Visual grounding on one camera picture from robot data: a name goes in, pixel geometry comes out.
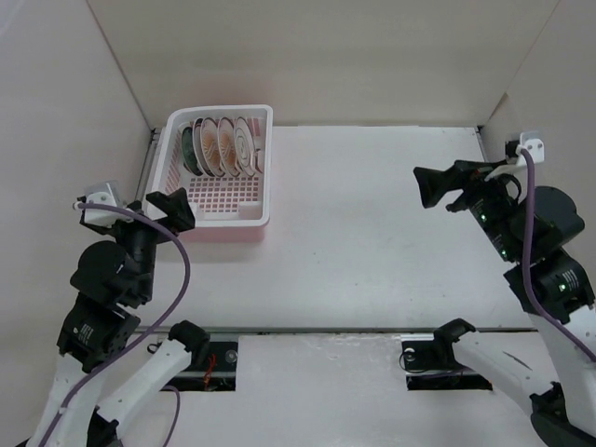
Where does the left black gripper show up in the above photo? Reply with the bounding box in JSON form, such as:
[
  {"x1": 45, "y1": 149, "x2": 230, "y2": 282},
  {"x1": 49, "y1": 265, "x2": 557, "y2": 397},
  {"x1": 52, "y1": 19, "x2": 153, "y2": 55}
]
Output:
[{"x1": 102, "y1": 186, "x2": 196, "y2": 301}]

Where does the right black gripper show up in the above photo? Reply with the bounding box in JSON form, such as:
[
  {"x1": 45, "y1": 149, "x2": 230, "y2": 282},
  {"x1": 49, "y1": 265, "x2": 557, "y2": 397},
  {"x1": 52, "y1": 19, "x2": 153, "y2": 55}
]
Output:
[{"x1": 413, "y1": 156, "x2": 522, "y2": 260}]

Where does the blue patterned small plate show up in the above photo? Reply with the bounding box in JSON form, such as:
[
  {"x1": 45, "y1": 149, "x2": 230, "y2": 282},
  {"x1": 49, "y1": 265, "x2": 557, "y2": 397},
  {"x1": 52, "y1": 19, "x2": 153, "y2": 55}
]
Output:
[{"x1": 181, "y1": 127, "x2": 200, "y2": 176}]

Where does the orange sunburst plate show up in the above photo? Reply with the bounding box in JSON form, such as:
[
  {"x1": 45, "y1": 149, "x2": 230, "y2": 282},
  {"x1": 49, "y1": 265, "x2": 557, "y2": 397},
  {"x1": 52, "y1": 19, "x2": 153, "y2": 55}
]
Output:
[
  {"x1": 218, "y1": 117, "x2": 240, "y2": 178},
  {"x1": 200, "y1": 117, "x2": 224, "y2": 177}
]

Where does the white grey pattern plate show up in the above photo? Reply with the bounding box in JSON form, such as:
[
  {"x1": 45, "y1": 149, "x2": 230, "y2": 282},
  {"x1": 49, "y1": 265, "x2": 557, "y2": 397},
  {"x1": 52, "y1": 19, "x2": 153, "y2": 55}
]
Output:
[{"x1": 234, "y1": 117, "x2": 256, "y2": 177}]

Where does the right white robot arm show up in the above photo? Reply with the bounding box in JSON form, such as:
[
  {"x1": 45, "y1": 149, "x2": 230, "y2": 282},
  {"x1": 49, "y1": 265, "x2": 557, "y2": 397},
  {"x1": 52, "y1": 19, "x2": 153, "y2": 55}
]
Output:
[{"x1": 403, "y1": 160, "x2": 595, "y2": 446}]

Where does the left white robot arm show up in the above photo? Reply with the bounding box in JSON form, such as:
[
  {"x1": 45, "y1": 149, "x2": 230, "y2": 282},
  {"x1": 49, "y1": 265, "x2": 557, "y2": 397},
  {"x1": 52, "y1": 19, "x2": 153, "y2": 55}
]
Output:
[{"x1": 24, "y1": 182, "x2": 210, "y2": 446}]

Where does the pink white dish rack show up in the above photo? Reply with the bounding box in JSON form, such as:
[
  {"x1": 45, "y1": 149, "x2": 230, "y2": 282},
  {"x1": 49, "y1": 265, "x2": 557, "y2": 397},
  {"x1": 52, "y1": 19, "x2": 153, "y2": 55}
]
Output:
[{"x1": 145, "y1": 104, "x2": 273, "y2": 243}]

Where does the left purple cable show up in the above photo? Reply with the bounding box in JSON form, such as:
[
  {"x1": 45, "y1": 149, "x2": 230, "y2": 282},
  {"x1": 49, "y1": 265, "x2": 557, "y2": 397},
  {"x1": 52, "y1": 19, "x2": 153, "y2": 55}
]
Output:
[{"x1": 34, "y1": 202, "x2": 192, "y2": 447}]

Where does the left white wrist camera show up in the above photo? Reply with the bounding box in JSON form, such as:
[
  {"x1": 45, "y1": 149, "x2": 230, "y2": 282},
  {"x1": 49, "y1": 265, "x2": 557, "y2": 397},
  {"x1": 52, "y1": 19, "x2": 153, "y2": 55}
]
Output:
[{"x1": 73, "y1": 181, "x2": 126, "y2": 228}]

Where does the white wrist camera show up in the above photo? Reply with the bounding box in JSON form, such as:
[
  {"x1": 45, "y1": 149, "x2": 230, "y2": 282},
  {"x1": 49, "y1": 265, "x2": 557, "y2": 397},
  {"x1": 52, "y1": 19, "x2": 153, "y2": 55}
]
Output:
[
  {"x1": 505, "y1": 130, "x2": 545, "y2": 169},
  {"x1": 73, "y1": 181, "x2": 126, "y2": 228}
]

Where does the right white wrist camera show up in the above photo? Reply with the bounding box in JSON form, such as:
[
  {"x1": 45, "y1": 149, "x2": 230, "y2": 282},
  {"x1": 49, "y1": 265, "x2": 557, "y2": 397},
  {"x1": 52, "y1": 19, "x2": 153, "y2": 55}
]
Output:
[{"x1": 505, "y1": 130, "x2": 545, "y2": 169}]

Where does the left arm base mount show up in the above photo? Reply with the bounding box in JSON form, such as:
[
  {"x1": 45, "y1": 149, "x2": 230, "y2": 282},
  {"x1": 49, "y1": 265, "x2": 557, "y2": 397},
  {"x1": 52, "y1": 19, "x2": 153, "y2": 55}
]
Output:
[{"x1": 167, "y1": 341, "x2": 238, "y2": 392}]

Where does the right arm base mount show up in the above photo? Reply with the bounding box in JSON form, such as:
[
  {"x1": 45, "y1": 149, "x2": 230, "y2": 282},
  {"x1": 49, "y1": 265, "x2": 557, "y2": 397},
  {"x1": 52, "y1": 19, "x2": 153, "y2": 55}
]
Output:
[{"x1": 399, "y1": 339, "x2": 493, "y2": 391}]

